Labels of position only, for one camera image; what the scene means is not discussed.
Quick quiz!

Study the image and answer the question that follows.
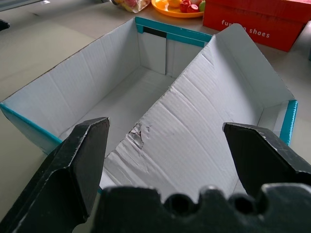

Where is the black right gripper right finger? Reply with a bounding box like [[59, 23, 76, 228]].
[[223, 122, 311, 196]]

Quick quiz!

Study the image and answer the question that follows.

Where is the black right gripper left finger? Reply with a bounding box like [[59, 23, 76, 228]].
[[0, 116, 110, 233]]

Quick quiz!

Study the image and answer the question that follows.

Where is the white teal cardboard shoe box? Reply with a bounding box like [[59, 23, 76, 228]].
[[0, 16, 298, 198]]

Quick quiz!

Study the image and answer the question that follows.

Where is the red shoe box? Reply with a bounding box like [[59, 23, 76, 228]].
[[202, 0, 311, 52]]

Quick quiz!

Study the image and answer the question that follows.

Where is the orange plastic plate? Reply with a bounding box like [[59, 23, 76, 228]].
[[151, 0, 205, 18]]

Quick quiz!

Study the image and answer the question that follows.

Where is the clear bag of toy fruit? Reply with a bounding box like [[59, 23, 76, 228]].
[[109, 0, 153, 14]]

